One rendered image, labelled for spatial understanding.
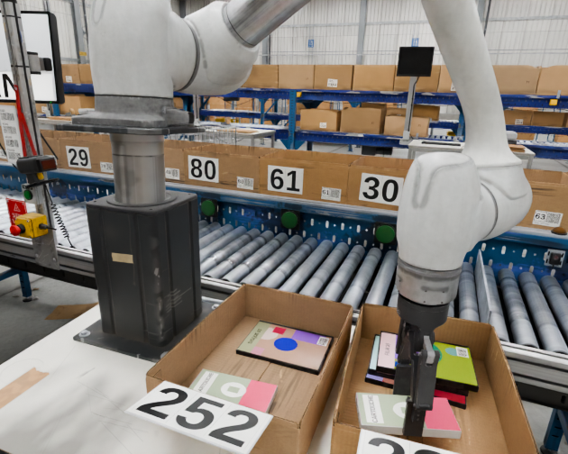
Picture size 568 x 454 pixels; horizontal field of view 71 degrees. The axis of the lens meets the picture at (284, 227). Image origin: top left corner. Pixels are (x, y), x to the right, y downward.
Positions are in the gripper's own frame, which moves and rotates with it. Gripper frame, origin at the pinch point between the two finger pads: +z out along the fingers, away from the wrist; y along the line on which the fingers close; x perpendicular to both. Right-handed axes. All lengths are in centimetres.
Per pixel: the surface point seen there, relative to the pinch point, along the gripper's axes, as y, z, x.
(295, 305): -30.7, 0.3, -20.0
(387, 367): -11.8, 2.4, -1.1
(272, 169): -112, -18, -33
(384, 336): -22.7, 2.3, 0.3
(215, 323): -20.7, 0.2, -37.6
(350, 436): 9.3, -1.2, -10.7
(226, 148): -152, -21, -61
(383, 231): -89, 0, 11
